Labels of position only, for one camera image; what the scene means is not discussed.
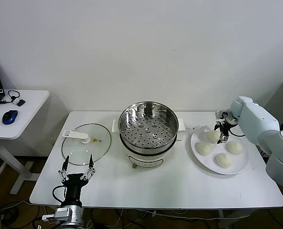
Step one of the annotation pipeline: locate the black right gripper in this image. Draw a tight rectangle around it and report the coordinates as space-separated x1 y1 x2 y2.
213 118 232 145

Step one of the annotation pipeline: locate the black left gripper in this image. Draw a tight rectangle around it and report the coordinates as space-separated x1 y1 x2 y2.
58 154 96 208

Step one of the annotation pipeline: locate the white steamed baozi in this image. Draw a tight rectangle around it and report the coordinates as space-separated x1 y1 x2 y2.
195 142 213 156
226 140 243 155
215 153 232 168
207 130 221 144

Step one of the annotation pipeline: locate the steel steamer basket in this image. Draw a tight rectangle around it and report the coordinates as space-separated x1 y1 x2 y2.
118 102 180 149

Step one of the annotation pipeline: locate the white round plate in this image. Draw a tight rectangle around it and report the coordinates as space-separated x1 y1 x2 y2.
190 125 249 176

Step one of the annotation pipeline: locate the white electric cooking pot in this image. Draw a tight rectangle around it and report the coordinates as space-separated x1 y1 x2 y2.
111 118 186 170

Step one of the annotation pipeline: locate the white side table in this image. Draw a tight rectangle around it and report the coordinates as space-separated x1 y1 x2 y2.
0 90 51 195

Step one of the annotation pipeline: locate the blue computer mouse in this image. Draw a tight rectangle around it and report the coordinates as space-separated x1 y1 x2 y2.
1 110 19 125

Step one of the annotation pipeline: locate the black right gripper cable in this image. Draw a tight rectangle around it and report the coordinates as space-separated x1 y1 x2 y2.
229 128 246 137

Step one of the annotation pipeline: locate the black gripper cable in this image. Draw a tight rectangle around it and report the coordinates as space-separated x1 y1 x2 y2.
51 185 67 204
229 128 246 137

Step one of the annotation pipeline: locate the glass lid white handle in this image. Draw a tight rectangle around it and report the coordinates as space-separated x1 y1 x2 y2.
61 123 112 166

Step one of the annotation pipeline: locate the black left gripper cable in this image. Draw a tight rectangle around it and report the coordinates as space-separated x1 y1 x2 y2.
51 185 67 204

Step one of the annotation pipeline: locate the black looped cable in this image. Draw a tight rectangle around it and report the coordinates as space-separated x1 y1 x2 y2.
0 90 20 104

